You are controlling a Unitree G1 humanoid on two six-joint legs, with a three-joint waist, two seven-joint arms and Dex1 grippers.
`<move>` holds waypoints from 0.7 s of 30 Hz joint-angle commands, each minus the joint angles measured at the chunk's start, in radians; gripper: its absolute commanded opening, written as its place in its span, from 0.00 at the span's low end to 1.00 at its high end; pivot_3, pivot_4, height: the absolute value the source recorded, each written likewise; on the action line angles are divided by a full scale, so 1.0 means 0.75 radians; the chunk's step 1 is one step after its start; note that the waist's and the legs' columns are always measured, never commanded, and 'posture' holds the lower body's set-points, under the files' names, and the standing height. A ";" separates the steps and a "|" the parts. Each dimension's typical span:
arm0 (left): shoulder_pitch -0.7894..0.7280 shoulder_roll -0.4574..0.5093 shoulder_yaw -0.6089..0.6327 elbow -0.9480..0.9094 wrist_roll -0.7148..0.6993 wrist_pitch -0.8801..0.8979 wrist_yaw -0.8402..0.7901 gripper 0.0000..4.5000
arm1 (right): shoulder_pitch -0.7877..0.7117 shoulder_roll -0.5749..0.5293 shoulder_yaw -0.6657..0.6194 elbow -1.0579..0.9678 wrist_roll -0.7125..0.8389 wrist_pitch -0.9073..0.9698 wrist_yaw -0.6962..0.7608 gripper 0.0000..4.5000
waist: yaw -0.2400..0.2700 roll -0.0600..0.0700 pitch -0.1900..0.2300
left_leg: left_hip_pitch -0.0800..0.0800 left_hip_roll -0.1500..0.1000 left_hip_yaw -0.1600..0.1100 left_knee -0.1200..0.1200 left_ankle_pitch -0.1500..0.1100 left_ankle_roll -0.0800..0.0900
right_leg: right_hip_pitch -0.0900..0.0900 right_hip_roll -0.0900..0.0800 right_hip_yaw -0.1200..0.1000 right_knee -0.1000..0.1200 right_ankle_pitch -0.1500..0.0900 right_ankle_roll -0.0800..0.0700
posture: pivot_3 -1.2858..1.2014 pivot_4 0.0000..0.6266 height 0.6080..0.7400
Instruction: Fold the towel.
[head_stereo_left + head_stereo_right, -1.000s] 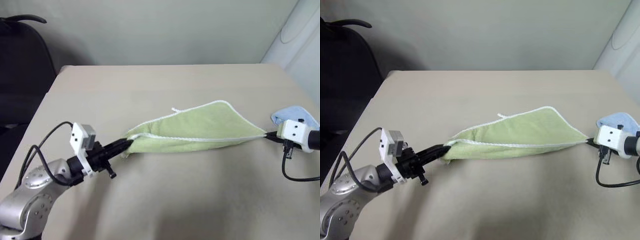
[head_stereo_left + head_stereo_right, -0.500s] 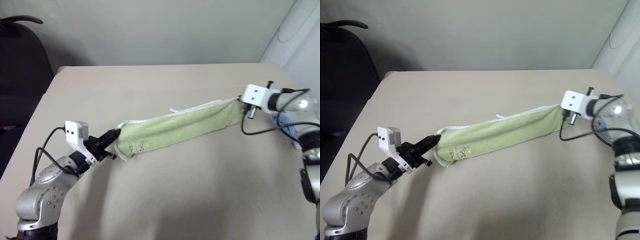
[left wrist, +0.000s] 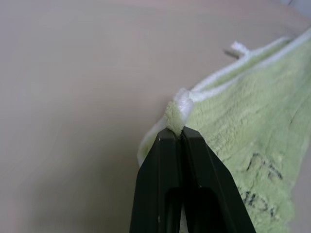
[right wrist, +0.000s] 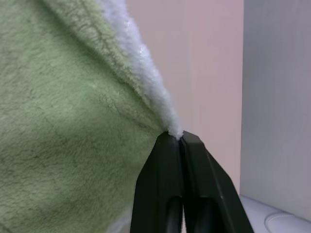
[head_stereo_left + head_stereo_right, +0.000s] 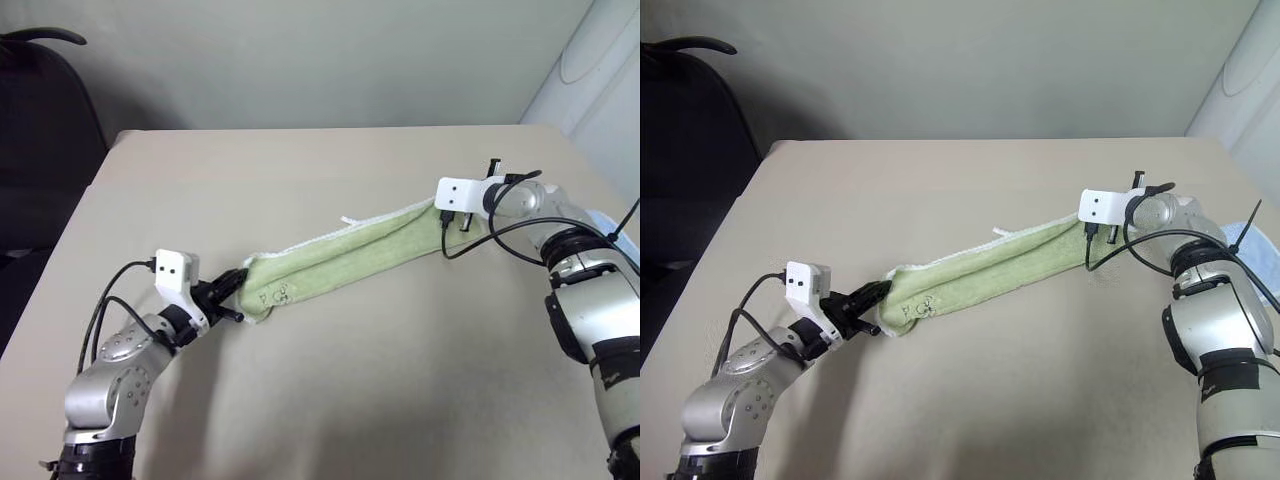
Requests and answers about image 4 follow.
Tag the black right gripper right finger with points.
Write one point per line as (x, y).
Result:
(206, 179)

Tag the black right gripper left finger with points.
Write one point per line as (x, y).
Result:
(159, 177)

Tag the green and white fleece towel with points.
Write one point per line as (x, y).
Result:
(68, 116)

